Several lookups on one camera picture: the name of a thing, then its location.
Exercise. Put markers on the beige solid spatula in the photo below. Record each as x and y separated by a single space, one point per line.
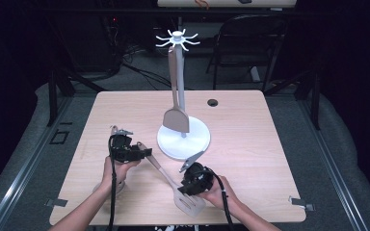
176 120

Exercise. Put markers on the metal floor rail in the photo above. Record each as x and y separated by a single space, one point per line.
22 173
334 173

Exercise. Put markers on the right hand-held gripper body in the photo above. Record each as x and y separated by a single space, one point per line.
199 179

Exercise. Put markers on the black frame stand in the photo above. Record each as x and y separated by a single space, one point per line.
315 102
52 96

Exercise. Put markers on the white utensil rack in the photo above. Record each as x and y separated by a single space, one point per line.
192 141

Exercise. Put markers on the metal table corner bracket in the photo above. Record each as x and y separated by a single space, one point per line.
302 203
56 202

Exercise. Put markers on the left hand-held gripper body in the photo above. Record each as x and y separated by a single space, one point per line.
123 150

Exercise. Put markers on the person's left hand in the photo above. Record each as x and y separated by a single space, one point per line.
115 174

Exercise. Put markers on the black folding chair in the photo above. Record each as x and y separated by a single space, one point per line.
247 32

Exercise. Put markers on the beige slotted spatula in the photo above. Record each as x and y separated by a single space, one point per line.
189 203

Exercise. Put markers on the person's right hand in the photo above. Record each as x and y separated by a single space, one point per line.
221 195

